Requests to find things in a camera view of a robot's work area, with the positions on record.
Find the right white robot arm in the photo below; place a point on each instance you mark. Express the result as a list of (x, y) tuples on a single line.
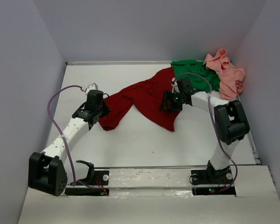
[(228, 118)]

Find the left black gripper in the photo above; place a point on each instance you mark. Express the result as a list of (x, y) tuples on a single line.
[(103, 110)]

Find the red t-shirt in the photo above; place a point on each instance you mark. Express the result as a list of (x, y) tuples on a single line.
[(147, 97)]

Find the metal rail back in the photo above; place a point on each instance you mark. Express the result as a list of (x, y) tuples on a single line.
[(117, 63)]

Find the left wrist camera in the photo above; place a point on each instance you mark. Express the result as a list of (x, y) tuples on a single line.
[(91, 87)]

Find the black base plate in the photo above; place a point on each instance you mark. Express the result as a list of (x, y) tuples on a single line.
[(207, 186), (97, 186)]

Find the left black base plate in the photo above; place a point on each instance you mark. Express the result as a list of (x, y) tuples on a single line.
[(97, 186)]

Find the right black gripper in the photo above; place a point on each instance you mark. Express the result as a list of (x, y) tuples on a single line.
[(166, 101)]

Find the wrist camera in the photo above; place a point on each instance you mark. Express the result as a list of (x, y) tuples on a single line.
[(91, 87), (175, 88)]

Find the green t-shirt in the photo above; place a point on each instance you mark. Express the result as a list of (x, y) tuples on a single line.
[(195, 71)]

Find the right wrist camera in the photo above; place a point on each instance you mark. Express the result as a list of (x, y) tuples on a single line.
[(175, 88)]

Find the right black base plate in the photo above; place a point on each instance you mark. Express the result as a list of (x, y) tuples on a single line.
[(207, 186)]

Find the metal rail front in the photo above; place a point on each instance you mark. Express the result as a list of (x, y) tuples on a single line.
[(151, 167)]

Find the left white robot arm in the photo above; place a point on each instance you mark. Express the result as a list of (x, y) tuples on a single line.
[(51, 170)]

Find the pink t-shirt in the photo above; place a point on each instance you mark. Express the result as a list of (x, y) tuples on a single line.
[(231, 78)]

